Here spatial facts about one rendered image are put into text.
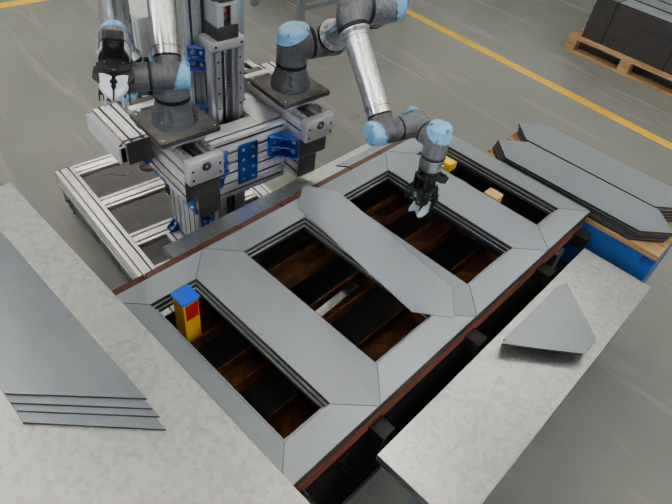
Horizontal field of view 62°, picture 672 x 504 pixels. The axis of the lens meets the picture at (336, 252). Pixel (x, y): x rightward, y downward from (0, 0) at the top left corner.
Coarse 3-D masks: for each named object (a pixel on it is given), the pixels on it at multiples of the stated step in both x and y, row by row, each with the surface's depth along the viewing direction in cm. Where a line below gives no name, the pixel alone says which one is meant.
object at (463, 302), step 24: (480, 168) 227; (360, 192) 209; (528, 192) 217; (456, 216) 203; (264, 240) 182; (432, 264) 182; (384, 288) 176; (456, 288) 176; (456, 312) 168; (456, 336) 164; (432, 360) 158
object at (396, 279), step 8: (400, 264) 181; (408, 264) 181; (416, 264) 181; (424, 264) 182; (392, 272) 178; (400, 272) 178; (408, 272) 178; (416, 272) 179; (424, 272) 179; (384, 280) 175; (392, 280) 175; (400, 280) 175; (408, 280) 176; (416, 280) 176; (392, 288) 173; (400, 288) 173
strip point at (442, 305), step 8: (440, 296) 172; (448, 296) 173; (424, 304) 169; (432, 304) 170; (440, 304) 170; (448, 304) 170; (416, 312) 167; (424, 312) 167; (432, 312) 167; (440, 312) 168; (448, 312) 168
